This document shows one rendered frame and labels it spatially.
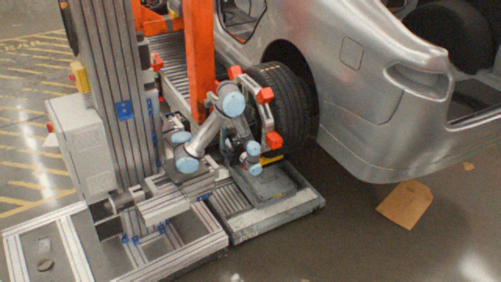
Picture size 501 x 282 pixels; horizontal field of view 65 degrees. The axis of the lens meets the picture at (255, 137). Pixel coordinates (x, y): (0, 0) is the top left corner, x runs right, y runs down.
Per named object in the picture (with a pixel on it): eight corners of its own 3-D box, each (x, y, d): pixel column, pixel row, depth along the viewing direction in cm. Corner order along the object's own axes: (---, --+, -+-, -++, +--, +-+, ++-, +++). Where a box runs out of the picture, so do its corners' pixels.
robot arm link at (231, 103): (187, 161, 224) (243, 88, 206) (191, 179, 213) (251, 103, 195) (168, 154, 217) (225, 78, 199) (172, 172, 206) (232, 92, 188)
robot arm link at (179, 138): (192, 145, 233) (190, 126, 225) (196, 159, 223) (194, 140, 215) (171, 148, 230) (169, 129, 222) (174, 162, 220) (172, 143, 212)
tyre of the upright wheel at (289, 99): (262, 130, 325) (311, 164, 273) (237, 138, 315) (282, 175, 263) (257, 52, 295) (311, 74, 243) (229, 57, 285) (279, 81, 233)
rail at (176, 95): (213, 147, 351) (212, 128, 338) (203, 150, 347) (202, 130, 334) (134, 44, 520) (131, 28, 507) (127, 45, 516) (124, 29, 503)
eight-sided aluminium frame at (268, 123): (271, 167, 271) (275, 99, 238) (262, 170, 268) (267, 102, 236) (234, 126, 308) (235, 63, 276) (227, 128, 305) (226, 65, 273)
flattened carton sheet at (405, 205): (437, 194, 338) (438, 192, 336) (409, 231, 304) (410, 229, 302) (405, 177, 353) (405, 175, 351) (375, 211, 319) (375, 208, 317)
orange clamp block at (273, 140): (274, 139, 257) (282, 146, 251) (264, 142, 254) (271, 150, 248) (275, 130, 253) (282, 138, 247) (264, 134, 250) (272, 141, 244)
